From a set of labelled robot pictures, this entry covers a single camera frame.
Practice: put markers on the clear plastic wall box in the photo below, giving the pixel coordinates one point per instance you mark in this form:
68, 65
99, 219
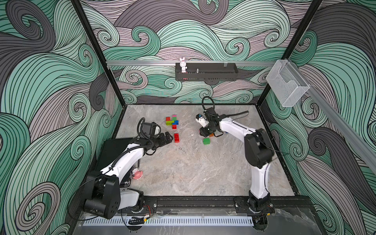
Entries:
287, 82

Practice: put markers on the lime green long lego brick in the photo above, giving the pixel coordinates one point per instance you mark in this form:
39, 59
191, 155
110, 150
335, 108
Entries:
169, 123

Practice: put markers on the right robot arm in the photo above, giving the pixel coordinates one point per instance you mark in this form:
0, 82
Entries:
257, 146

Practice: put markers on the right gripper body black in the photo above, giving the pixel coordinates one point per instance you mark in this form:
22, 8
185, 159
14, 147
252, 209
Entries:
207, 130

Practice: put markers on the pink white small toy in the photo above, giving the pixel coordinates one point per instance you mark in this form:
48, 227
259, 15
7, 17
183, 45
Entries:
137, 174

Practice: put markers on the white slotted cable duct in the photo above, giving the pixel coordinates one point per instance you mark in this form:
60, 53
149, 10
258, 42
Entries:
174, 220

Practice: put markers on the black wall shelf tray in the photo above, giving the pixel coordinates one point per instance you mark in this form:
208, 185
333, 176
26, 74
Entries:
207, 72

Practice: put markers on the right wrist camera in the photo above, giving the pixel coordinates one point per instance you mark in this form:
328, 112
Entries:
201, 120

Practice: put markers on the white rabbit figurine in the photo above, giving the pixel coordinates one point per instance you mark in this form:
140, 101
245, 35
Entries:
183, 65

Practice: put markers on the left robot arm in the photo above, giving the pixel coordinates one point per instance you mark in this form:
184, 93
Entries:
103, 192

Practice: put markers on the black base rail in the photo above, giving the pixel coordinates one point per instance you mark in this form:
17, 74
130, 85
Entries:
163, 204

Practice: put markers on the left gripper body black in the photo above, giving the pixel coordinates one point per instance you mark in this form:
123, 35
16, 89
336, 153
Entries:
159, 141

